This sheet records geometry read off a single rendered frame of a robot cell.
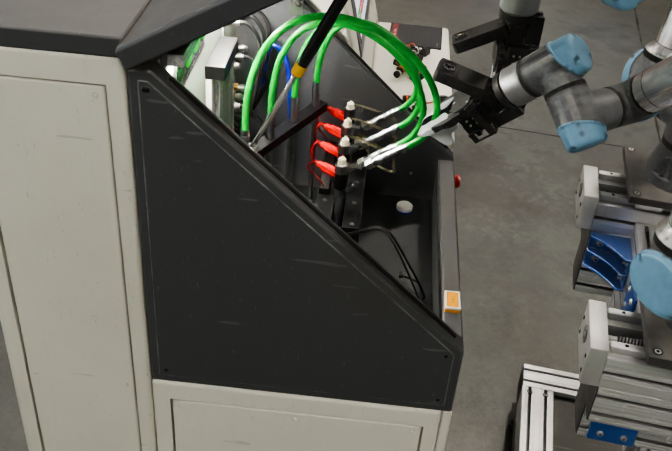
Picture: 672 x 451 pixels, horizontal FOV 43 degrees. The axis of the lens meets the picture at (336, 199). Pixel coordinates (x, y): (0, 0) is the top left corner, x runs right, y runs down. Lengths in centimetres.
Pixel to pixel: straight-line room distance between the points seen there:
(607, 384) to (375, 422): 44
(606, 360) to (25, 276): 104
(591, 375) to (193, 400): 75
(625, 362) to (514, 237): 195
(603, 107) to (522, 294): 178
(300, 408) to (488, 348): 139
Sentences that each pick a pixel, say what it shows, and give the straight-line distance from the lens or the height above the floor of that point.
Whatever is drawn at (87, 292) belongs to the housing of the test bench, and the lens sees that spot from 160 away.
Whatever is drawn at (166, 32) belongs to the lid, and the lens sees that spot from 125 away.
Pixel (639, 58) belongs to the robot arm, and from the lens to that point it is 204.
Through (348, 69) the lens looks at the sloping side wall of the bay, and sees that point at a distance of 198.
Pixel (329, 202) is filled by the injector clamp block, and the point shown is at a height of 98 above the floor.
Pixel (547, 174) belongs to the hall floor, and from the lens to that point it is 396.
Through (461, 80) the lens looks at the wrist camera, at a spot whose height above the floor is 134.
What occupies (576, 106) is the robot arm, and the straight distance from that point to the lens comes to 150.
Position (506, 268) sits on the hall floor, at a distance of 334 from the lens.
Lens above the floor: 203
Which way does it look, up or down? 35 degrees down
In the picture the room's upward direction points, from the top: 5 degrees clockwise
